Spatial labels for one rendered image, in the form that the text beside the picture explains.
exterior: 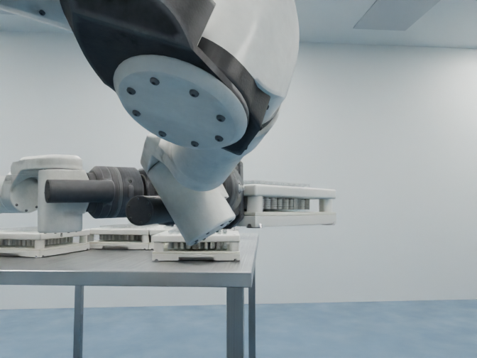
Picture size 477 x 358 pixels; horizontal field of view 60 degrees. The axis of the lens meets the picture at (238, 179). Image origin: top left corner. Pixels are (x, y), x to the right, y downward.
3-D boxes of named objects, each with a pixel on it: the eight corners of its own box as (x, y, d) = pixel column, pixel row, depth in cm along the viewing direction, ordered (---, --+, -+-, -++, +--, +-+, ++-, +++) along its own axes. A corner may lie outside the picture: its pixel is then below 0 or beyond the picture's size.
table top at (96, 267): (77, 238, 251) (77, 232, 251) (258, 239, 244) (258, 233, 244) (-198, 283, 101) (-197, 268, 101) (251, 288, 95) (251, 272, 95)
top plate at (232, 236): (165, 236, 139) (165, 230, 139) (238, 236, 140) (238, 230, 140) (152, 242, 115) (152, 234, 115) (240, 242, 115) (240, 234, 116)
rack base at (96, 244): (114, 243, 173) (114, 236, 173) (170, 243, 169) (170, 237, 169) (83, 248, 149) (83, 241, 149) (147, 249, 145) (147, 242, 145)
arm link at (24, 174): (91, 212, 67) (35, 212, 73) (91, 156, 67) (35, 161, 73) (57, 213, 61) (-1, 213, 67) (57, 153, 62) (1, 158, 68)
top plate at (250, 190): (336, 199, 84) (336, 189, 84) (255, 196, 67) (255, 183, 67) (249, 199, 101) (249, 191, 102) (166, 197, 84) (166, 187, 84)
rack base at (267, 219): (336, 224, 84) (336, 212, 84) (255, 226, 66) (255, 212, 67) (248, 220, 101) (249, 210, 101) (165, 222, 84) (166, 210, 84)
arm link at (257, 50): (252, 127, 42) (353, -18, 25) (221, 217, 38) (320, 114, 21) (155, 84, 41) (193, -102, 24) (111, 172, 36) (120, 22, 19)
